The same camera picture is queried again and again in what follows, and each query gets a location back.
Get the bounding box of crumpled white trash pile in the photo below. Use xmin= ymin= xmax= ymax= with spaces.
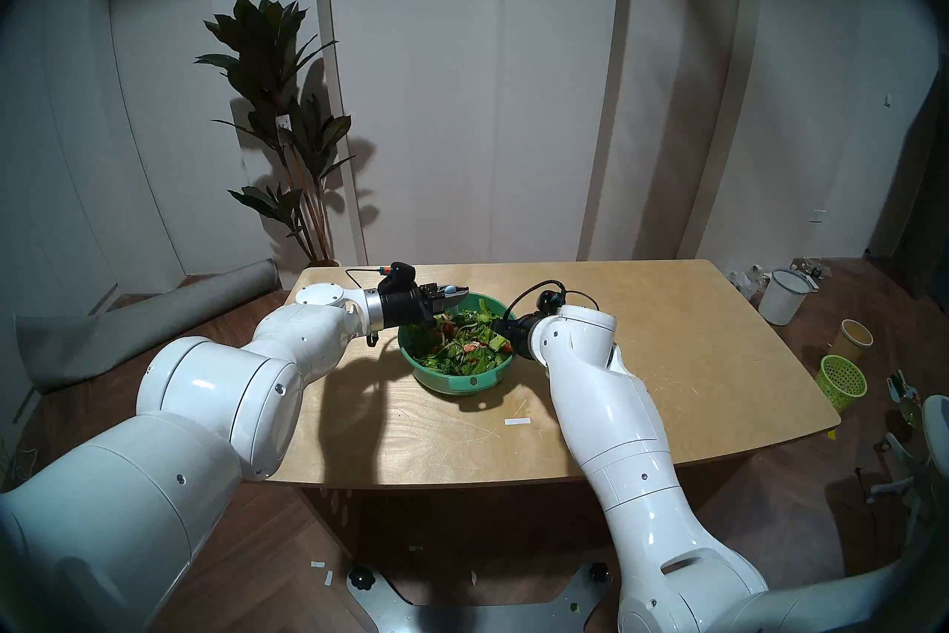
xmin=725 ymin=264 xmax=772 ymax=302

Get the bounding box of rolled grey carpet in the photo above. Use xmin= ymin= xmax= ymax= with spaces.
xmin=15 ymin=258 xmax=281 ymax=393

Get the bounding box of chopped vegetable salad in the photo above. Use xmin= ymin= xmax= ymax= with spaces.
xmin=408 ymin=301 xmax=514 ymax=376

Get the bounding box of white bucket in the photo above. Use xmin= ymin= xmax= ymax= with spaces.
xmin=758 ymin=269 xmax=815 ymax=326

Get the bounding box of white office chair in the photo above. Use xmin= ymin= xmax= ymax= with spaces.
xmin=867 ymin=394 xmax=949 ymax=528

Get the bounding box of yellow paper cup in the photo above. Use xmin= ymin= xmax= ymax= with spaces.
xmin=834 ymin=319 xmax=874 ymax=362

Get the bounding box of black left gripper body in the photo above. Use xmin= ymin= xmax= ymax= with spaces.
xmin=381 ymin=289 xmax=438 ymax=330

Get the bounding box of green salad bowl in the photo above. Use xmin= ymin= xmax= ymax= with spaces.
xmin=397 ymin=292 xmax=516 ymax=396

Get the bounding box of green mesh basket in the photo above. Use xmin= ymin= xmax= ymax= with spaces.
xmin=815 ymin=355 xmax=868 ymax=413

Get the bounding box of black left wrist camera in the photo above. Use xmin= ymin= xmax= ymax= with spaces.
xmin=377 ymin=261 xmax=417 ymax=295

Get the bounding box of tall potted plant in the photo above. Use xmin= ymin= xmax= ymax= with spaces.
xmin=194 ymin=0 xmax=355 ymax=267

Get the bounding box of green and white floor clutter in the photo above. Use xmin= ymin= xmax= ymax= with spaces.
xmin=886 ymin=370 xmax=925 ymax=428

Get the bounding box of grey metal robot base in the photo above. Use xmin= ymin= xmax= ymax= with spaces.
xmin=347 ymin=561 xmax=618 ymax=633

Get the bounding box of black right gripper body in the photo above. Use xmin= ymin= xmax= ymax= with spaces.
xmin=510 ymin=313 xmax=546 ymax=362

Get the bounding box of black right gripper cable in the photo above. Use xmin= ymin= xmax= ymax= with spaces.
xmin=506 ymin=280 xmax=600 ymax=322

